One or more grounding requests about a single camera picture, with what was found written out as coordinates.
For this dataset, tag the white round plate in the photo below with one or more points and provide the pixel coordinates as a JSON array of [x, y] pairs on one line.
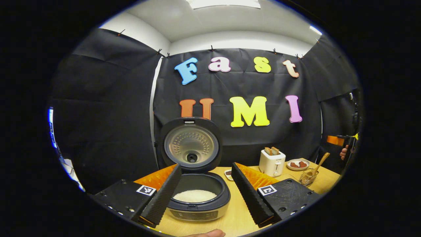
[[297, 169]]

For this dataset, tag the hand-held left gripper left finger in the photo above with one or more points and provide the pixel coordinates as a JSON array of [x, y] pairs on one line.
[[161, 200]]

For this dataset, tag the computer monitor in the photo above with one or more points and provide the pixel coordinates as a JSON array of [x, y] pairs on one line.
[[51, 128]]

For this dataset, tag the toast slice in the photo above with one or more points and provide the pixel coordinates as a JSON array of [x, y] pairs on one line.
[[275, 150], [268, 151]]

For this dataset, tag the dark grey rice cooker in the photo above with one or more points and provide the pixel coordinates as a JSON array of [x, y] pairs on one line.
[[190, 144]]

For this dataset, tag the brown meat piece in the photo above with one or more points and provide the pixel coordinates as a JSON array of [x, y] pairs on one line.
[[302, 164], [293, 165]]

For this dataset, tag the black backdrop cloth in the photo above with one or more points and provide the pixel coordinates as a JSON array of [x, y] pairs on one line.
[[115, 115]]

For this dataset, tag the wooden spoon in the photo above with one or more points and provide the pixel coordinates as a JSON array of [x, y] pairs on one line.
[[320, 163]]

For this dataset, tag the white divided condiment dish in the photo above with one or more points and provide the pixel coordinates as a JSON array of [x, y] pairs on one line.
[[228, 173]]

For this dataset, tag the long ceiling light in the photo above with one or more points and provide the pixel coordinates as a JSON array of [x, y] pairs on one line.
[[223, 3]]

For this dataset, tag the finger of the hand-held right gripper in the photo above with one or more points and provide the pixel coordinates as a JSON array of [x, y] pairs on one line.
[[334, 140]]

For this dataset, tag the small ceiling light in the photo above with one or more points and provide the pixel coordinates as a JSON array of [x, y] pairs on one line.
[[315, 30]]

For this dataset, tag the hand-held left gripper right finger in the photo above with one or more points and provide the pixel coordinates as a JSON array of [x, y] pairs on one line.
[[250, 197]]

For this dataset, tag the white rice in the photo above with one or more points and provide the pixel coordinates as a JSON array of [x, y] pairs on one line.
[[194, 196]]

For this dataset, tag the white toaster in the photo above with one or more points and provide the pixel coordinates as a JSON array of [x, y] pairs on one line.
[[271, 164]]

